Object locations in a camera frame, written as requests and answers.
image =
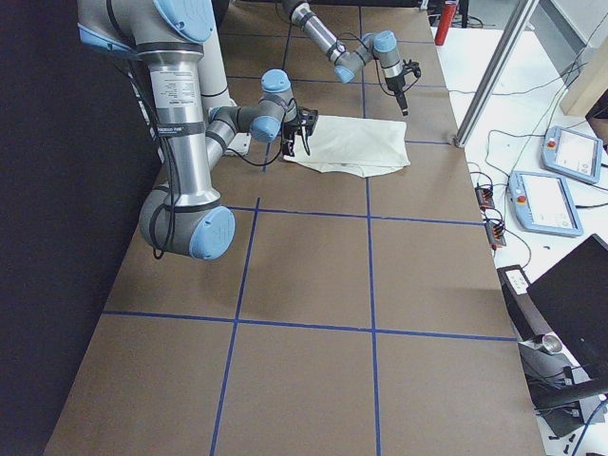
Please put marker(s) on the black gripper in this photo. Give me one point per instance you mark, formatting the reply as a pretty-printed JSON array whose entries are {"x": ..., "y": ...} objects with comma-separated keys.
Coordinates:
[
  {"x": 395, "y": 84},
  {"x": 291, "y": 132}
]

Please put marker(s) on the cream long-sleeve cat shirt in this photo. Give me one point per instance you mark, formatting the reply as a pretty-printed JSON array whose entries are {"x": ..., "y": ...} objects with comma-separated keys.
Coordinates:
[{"x": 360, "y": 147}]

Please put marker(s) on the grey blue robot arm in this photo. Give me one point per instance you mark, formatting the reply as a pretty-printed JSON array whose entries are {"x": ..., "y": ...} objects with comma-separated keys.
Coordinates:
[
  {"x": 380, "y": 47},
  {"x": 190, "y": 111}
]

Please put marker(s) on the red cylinder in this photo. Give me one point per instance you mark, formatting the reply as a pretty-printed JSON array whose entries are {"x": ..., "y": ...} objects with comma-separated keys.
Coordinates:
[{"x": 448, "y": 11}]

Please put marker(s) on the orange black connector block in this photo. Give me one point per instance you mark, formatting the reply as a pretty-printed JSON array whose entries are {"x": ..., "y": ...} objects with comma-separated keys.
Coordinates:
[{"x": 484, "y": 196}]

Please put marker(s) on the near teach pendant tablet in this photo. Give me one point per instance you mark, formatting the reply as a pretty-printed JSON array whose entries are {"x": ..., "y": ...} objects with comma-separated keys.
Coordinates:
[{"x": 543, "y": 204}]

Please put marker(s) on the teach pendant tablet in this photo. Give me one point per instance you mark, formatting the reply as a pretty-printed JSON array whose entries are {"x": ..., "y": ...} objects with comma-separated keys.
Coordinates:
[
  {"x": 543, "y": 204},
  {"x": 572, "y": 154}
]

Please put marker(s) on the far teach pendant tablet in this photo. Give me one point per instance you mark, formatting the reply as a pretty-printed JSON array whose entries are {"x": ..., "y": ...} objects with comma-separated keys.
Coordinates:
[{"x": 572, "y": 154}]

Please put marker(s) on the black remote box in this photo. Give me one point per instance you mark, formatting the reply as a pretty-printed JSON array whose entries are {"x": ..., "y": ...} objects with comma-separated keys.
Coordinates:
[{"x": 525, "y": 316}]

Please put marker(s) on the black monitor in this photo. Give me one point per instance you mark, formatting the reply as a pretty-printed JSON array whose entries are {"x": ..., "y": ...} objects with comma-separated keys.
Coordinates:
[{"x": 572, "y": 298}]

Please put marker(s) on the metal cup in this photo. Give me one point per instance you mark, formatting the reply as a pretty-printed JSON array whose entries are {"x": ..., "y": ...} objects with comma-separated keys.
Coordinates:
[{"x": 547, "y": 343}]

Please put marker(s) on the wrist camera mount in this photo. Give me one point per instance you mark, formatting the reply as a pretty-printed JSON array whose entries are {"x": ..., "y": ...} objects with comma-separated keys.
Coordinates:
[
  {"x": 411, "y": 67},
  {"x": 307, "y": 121}
]

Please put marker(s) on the white camera post base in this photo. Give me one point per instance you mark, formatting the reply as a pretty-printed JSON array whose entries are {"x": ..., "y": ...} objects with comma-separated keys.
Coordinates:
[{"x": 213, "y": 84}]

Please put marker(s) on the aluminium frame post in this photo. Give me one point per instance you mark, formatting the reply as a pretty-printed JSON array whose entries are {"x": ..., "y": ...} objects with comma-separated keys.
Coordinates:
[{"x": 512, "y": 32}]

